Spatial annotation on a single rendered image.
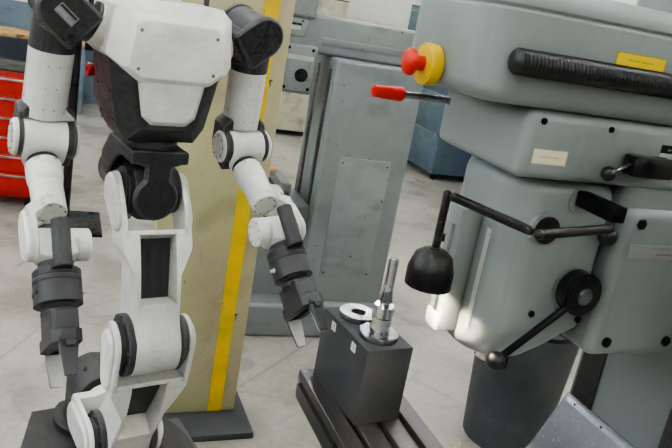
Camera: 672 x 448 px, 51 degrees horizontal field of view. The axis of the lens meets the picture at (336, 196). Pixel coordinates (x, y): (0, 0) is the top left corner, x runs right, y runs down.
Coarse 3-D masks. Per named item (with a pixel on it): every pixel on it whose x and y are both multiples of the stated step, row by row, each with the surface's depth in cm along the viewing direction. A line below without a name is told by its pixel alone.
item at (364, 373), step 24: (336, 312) 168; (360, 312) 169; (336, 336) 164; (360, 336) 158; (384, 336) 157; (336, 360) 164; (360, 360) 154; (384, 360) 154; (408, 360) 157; (336, 384) 163; (360, 384) 154; (384, 384) 156; (360, 408) 155; (384, 408) 159
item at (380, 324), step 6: (372, 312) 158; (378, 312) 156; (372, 318) 157; (378, 318) 156; (384, 318) 156; (390, 318) 156; (372, 324) 157; (378, 324) 156; (384, 324) 156; (390, 324) 157; (372, 330) 157; (378, 330) 156; (384, 330) 156
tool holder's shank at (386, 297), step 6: (390, 258) 154; (396, 258) 155; (390, 264) 154; (396, 264) 154; (390, 270) 154; (396, 270) 154; (390, 276) 154; (384, 282) 155; (390, 282) 154; (384, 288) 155; (390, 288) 155; (384, 294) 155; (390, 294) 155; (384, 300) 155; (390, 300) 156; (384, 306) 156
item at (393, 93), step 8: (376, 88) 110; (384, 88) 110; (392, 88) 111; (400, 88) 111; (376, 96) 110; (384, 96) 111; (392, 96) 111; (400, 96) 111; (408, 96) 112; (416, 96) 113; (424, 96) 113; (432, 96) 114; (440, 96) 115; (448, 104) 115
